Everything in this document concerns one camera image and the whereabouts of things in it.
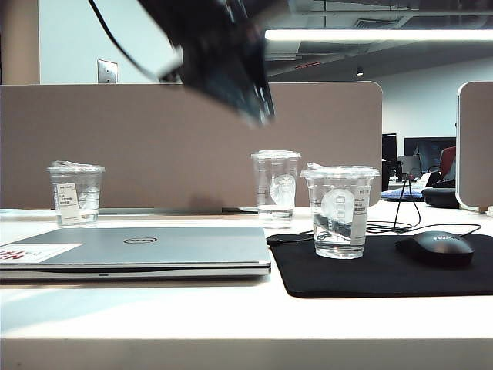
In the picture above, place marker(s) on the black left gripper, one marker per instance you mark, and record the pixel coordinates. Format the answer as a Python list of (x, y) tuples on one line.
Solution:
[(219, 65)]

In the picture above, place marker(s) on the short clear cup narrow label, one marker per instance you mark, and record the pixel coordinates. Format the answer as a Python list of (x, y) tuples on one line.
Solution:
[(339, 216)]

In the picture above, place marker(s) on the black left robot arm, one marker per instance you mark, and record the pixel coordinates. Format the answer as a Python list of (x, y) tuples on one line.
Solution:
[(200, 15)]

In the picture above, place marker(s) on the tall clear plastic cup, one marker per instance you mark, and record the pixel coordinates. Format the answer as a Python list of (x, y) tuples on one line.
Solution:
[(275, 185)]

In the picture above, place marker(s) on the silver Dell laptop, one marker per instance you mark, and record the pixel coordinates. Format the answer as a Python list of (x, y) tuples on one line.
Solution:
[(161, 256)]

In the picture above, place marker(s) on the short clear cup wide label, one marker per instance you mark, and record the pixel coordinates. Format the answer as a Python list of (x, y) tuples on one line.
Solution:
[(75, 200)]

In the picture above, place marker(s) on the white red laptop sticker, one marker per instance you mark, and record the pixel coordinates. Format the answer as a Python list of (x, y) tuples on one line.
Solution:
[(42, 252)]

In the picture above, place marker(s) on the long ceiling light strip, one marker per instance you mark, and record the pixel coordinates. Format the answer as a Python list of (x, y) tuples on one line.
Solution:
[(366, 35)]

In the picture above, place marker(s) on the wide brown desk partition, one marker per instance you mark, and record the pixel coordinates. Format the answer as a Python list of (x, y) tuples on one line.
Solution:
[(135, 146)]

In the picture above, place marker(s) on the narrow black monitor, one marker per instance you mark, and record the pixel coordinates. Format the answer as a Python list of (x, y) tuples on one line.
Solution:
[(389, 146)]

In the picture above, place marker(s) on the blue checked cloth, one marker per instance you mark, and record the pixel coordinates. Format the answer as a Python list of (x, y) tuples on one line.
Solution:
[(400, 195)]

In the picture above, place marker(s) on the wide black monitor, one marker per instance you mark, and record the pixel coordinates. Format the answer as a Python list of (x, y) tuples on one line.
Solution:
[(427, 148)]

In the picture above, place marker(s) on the red office chair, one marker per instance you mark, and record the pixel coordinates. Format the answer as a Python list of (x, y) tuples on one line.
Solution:
[(448, 162)]

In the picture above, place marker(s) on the black oval case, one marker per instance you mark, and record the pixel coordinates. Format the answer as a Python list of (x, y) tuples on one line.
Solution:
[(441, 196)]

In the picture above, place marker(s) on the black mouse pad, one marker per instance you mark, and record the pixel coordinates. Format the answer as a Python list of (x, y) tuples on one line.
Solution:
[(385, 277)]

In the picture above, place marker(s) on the black computer mouse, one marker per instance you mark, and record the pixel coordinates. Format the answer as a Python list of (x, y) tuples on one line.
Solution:
[(435, 248)]

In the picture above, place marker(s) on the metal wall switch plate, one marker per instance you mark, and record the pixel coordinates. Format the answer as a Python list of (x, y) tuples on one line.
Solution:
[(107, 71)]

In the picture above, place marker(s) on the brown partition white frame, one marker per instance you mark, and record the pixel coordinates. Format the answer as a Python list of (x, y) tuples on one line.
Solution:
[(477, 146)]

